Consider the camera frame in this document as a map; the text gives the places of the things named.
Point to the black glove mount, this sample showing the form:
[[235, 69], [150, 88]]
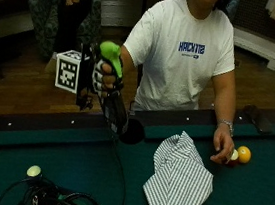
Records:
[[86, 76]]

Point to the white marker cube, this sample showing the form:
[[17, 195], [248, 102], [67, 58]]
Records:
[[68, 72]]

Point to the red striped billiard ball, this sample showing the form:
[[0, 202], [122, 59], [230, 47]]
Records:
[[234, 158]]

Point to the yellow billiard ball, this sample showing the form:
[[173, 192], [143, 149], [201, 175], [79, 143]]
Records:
[[244, 154]]

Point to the green-topped black spray bottle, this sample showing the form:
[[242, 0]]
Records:
[[111, 53]]

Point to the striped cloth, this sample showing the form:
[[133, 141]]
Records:
[[178, 181]]

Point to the white printed T-shirt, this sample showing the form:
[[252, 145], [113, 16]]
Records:
[[180, 54]]

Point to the dark vent grille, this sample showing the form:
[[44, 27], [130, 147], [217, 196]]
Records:
[[255, 18]]

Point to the pale round ball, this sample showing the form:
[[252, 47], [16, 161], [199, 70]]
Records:
[[34, 171]]

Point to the dark wooden pool table rail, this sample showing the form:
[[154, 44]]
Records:
[[41, 121]]

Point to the patterned green armchair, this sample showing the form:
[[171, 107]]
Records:
[[42, 13]]

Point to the black pool table pocket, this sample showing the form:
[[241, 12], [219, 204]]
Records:
[[133, 133]]

